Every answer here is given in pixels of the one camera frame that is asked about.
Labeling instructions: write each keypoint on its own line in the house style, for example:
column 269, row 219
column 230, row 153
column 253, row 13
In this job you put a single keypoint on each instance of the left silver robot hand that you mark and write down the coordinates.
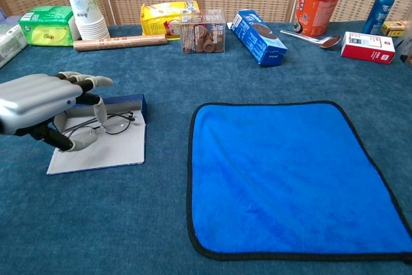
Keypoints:
column 32, row 101

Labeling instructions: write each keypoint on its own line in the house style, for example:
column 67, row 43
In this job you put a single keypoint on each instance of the black wire eyeglasses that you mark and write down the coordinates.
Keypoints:
column 117, row 127

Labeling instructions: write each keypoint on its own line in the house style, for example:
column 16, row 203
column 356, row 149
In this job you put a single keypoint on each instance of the blue glasses case white lining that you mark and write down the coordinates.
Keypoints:
column 112, row 152

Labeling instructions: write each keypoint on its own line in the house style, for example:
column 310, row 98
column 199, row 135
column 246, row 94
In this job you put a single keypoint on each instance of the blue cleaning cloth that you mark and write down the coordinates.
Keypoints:
column 289, row 178

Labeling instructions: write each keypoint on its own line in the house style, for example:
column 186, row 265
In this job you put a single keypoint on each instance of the pastel tissue multipack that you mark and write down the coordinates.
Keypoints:
column 11, row 44

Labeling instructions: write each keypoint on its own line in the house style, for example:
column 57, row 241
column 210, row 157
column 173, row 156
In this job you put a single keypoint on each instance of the green tissue pack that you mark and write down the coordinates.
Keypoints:
column 48, row 27

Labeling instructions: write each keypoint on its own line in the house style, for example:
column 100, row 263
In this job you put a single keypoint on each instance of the wooden rolling pin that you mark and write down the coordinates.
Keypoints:
column 119, row 43

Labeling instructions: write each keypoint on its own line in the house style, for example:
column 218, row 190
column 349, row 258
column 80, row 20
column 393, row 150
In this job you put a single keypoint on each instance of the white paper cup stack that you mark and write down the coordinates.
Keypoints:
column 87, row 11

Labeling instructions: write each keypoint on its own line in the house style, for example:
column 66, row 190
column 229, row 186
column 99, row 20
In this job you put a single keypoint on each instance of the teal table cloth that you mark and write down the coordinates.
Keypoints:
column 96, row 223

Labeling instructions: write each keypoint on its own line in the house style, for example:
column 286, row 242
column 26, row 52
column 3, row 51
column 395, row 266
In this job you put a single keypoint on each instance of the yellow cracker box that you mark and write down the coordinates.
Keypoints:
column 161, row 14

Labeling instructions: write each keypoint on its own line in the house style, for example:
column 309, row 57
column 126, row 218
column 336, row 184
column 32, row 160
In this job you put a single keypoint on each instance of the clear box of cookies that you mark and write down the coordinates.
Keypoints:
column 202, row 33

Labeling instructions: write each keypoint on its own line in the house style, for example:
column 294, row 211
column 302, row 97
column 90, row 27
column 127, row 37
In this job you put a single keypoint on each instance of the long blue cookie box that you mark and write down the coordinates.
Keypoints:
column 257, row 44

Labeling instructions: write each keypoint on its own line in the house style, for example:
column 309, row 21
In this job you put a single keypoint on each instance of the orange tub red lid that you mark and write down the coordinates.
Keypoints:
column 317, row 7

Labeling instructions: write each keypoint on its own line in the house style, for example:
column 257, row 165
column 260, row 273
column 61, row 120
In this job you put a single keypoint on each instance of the metal spoon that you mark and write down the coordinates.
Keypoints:
column 330, row 42

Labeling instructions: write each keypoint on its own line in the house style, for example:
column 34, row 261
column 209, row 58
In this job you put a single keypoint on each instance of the red and white box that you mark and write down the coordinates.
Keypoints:
column 367, row 48

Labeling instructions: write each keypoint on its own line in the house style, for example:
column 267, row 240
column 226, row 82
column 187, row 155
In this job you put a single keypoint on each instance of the blue spray bottle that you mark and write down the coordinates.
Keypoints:
column 381, row 7

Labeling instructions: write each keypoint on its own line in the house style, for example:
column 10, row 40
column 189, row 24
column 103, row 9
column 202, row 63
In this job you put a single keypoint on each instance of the small yellow brown box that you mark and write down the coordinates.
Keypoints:
column 393, row 28

